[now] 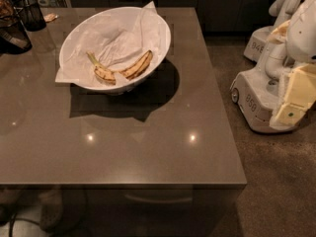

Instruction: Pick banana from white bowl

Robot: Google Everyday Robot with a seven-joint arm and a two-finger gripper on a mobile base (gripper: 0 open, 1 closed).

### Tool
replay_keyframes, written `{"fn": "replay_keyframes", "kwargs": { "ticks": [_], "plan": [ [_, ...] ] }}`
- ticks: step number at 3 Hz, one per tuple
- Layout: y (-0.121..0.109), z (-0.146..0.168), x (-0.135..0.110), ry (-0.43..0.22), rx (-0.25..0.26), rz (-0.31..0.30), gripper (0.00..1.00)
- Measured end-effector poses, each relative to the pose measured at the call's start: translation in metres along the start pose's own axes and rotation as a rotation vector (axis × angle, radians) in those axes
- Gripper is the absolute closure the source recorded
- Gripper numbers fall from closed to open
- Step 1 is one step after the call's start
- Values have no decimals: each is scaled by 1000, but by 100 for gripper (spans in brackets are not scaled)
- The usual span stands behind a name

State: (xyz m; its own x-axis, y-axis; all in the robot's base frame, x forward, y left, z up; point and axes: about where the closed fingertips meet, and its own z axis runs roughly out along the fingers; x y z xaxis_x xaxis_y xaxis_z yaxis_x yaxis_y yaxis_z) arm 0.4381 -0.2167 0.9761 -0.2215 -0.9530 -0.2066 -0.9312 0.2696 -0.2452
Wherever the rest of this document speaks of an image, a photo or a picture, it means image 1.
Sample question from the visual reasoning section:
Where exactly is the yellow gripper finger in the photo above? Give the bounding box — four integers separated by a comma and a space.
270, 63, 316, 129

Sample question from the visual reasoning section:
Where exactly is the yellow spotted banana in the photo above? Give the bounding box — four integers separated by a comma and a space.
119, 50, 153, 80

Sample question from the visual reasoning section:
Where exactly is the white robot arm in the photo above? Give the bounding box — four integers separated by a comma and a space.
265, 0, 316, 130

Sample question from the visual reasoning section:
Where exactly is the white bowl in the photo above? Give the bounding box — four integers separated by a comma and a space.
58, 6, 172, 94

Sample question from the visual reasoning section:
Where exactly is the short banana piece with stem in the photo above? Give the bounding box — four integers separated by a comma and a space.
87, 51, 116, 85

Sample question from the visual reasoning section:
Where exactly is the white paper liner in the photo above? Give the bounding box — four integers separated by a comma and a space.
54, 1, 161, 87

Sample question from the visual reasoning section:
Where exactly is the small crumpled wrapper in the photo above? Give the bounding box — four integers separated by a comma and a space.
43, 13, 58, 23

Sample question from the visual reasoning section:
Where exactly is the black mesh pen cup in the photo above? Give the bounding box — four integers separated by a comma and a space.
15, 0, 46, 32

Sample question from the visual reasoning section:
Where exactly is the dark round container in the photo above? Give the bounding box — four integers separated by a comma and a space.
0, 0, 32, 54

